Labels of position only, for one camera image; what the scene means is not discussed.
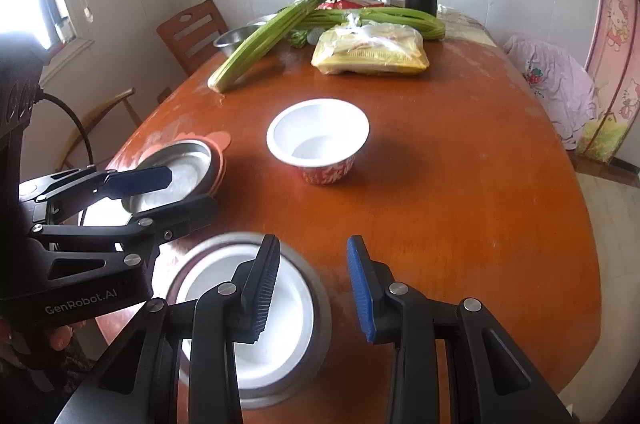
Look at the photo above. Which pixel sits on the orange plastic plate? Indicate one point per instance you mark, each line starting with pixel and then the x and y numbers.
pixel 219 164

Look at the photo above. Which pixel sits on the bentwood chair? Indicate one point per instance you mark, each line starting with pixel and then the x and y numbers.
pixel 117 97

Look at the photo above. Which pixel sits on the pink cartoon print screen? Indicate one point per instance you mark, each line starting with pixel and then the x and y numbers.
pixel 615 54

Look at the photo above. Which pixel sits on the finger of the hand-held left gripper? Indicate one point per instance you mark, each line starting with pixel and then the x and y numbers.
pixel 190 214
pixel 140 180

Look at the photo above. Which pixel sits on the white foam fruit net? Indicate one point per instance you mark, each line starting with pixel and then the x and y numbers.
pixel 315 35

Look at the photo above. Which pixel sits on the small green vegetable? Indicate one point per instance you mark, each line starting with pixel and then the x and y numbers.
pixel 299 38

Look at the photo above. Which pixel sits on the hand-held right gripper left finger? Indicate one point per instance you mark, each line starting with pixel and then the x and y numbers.
pixel 262 299

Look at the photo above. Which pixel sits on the pink printed cloth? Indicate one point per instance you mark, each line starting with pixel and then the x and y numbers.
pixel 555 79

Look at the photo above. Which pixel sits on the small steel basin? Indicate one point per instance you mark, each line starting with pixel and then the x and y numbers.
pixel 232 39
pixel 260 19

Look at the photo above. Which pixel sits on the yellow noodle packet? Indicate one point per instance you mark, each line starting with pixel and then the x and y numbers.
pixel 370 54

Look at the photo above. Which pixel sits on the person's left hand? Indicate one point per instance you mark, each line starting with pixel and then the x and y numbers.
pixel 59 338

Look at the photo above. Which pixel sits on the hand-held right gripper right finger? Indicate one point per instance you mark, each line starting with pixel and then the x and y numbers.
pixel 360 294

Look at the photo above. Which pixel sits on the green celery bunch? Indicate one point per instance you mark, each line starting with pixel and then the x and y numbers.
pixel 250 49
pixel 410 20

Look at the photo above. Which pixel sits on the round steel plate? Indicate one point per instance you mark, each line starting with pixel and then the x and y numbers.
pixel 192 162

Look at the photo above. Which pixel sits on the brown wooden chair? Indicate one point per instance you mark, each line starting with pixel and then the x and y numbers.
pixel 192 34

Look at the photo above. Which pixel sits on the white paper bowl red print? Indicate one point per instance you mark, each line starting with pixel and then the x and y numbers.
pixel 295 319
pixel 320 134

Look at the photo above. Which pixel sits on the steel bowl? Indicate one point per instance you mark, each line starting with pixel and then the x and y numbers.
pixel 323 304

